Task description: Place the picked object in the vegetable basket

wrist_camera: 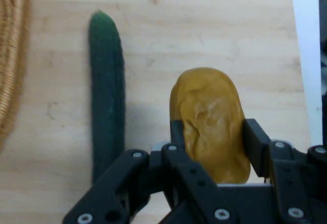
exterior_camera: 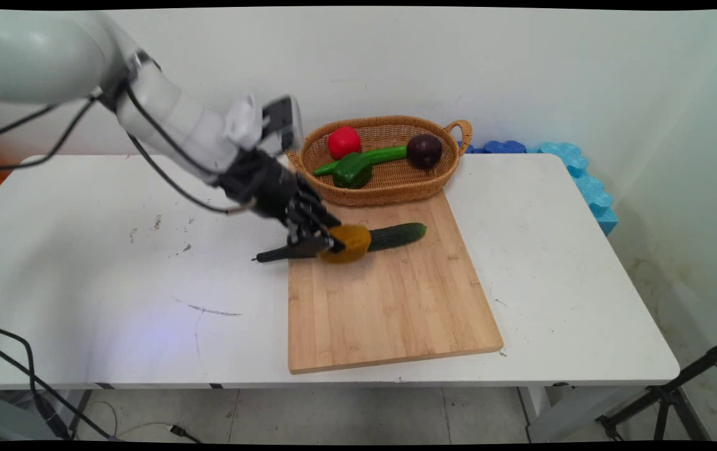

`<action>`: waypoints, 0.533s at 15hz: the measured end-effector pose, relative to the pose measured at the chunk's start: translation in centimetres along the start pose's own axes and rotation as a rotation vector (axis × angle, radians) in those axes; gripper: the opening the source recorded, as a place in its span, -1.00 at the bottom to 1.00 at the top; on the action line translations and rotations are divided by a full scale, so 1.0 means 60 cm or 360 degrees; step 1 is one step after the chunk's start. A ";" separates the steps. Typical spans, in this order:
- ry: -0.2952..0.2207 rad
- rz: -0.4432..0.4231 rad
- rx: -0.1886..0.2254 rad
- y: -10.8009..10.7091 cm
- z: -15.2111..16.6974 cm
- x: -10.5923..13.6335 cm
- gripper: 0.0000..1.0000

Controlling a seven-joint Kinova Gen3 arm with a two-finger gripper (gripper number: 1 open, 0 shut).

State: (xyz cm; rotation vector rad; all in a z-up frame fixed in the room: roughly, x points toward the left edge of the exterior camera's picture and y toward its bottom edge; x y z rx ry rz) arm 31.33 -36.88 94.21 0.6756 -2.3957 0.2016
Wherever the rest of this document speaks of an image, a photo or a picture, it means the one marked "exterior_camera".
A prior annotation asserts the green toy bell pepper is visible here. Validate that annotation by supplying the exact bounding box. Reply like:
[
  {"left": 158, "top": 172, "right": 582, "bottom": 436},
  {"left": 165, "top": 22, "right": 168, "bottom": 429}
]
[{"left": 332, "top": 153, "right": 375, "bottom": 190}]

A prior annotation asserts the wooden cutting board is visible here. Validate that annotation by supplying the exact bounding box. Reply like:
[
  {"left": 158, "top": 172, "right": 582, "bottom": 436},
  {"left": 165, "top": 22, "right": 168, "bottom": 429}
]
[{"left": 287, "top": 191, "right": 505, "bottom": 375}]

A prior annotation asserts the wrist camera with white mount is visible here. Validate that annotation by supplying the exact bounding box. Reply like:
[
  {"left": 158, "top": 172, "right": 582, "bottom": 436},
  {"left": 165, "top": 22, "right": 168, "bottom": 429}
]
[{"left": 223, "top": 94, "right": 305, "bottom": 155}]

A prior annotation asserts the black floor cable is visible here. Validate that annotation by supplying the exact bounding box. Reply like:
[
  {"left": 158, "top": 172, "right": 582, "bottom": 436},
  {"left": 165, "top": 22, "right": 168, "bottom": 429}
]
[{"left": 0, "top": 321, "right": 115, "bottom": 442}]

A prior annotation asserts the dark purple toy fruit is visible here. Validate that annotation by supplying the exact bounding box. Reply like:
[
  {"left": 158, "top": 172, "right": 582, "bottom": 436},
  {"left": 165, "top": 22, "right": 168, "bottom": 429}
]
[{"left": 407, "top": 133, "right": 444, "bottom": 169}]

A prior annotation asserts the black tripod stand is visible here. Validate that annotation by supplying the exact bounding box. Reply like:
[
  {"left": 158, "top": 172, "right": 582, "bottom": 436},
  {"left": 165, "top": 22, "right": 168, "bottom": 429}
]
[{"left": 595, "top": 334, "right": 717, "bottom": 443}]

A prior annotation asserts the woven wicker basket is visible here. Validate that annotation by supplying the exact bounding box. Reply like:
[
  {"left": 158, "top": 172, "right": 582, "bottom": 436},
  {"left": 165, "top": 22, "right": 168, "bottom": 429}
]
[{"left": 286, "top": 115, "right": 473, "bottom": 207}]

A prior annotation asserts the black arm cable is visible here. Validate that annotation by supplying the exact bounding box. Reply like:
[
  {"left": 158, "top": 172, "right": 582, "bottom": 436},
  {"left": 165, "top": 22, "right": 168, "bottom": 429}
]
[{"left": 0, "top": 85, "right": 258, "bottom": 215}]

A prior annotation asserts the dark metal table frame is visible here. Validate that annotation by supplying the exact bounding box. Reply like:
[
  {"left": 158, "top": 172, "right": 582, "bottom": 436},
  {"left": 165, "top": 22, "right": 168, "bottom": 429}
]
[{"left": 69, "top": 383, "right": 115, "bottom": 436}]

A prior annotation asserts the light blue foam piece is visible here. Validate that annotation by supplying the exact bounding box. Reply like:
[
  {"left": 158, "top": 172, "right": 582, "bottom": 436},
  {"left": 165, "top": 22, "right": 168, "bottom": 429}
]
[{"left": 525, "top": 142, "right": 620, "bottom": 237}]

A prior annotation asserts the long green toy chili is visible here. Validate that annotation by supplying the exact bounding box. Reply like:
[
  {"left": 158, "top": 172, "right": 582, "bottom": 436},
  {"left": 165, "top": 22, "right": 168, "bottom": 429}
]
[{"left": 313, "top": 145, "right": 409, "bottom": 177}]

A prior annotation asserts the dark green toy cucumber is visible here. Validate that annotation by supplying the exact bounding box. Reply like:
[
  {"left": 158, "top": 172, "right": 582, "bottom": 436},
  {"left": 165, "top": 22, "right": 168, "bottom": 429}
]
[{"left": 252, "top": 222, "right": 427, "bottom": 264}]

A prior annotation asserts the white cable with black plug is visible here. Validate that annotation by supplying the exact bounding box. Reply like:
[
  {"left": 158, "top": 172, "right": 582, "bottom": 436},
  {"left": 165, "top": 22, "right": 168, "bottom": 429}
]
[{"left": 76, "top": 398, "right": 204, "bottom": 443}]

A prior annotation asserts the red toy tomato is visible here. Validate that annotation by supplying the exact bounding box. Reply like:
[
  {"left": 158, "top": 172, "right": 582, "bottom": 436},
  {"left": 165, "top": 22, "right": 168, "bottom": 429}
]
[{"left": 328, "top": 126, "right": 362, "bottom": 160}]

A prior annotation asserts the white table leg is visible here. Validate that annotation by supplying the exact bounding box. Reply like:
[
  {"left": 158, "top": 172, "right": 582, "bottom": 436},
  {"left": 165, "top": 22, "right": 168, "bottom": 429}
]
[{"left": 517, "top": 385, "right": 647, "bottom": 443}]

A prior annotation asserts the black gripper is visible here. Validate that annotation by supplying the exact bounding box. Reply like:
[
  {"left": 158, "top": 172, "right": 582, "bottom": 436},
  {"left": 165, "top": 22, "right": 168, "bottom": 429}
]
[{"left": 216, "top": 149, "right": 342, "bottom": 259}]

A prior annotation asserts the brown toy potato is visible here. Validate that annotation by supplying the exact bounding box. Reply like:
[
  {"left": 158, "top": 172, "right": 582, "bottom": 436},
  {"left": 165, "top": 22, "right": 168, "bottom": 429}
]
[{"left": 319, "top": 224, "right": 372, "bottom": 264}]

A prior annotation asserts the dark blue foam piece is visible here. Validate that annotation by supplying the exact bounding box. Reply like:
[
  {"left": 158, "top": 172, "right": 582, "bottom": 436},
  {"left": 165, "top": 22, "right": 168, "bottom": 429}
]
[{"left": 458, "top": 140, "right": 527, "bottom": 155}]

